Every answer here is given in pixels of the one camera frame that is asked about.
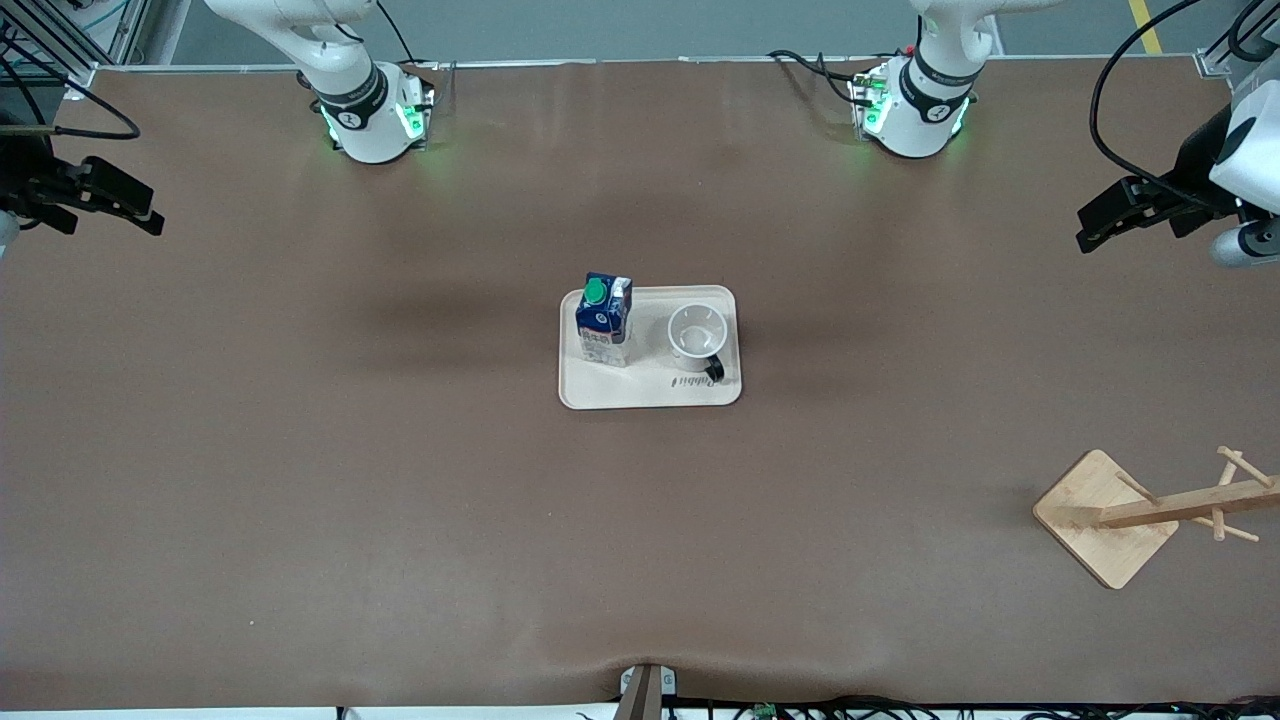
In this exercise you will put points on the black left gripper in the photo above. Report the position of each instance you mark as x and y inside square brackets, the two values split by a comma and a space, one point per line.
[1193, 164]

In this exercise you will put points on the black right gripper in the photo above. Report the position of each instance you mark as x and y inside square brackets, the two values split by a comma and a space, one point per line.
[22, 177]

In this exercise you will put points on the white smiley enamel cup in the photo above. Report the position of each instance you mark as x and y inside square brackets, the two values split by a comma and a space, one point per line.
[695, 335]

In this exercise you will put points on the blue white milk carton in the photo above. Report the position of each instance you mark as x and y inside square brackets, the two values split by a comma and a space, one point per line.
[603, 320]

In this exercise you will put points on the wooden cup rack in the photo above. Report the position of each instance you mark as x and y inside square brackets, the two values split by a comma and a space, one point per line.
[1090, 510]

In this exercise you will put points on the beige plastic tray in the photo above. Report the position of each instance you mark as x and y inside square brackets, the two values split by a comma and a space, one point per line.
[650, 385]

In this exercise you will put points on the aluminium frame profile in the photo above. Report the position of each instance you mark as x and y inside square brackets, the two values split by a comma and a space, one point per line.
[60, 40]
[1225, 50]

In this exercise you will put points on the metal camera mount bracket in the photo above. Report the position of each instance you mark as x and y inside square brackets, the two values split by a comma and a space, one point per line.
[648, 690]

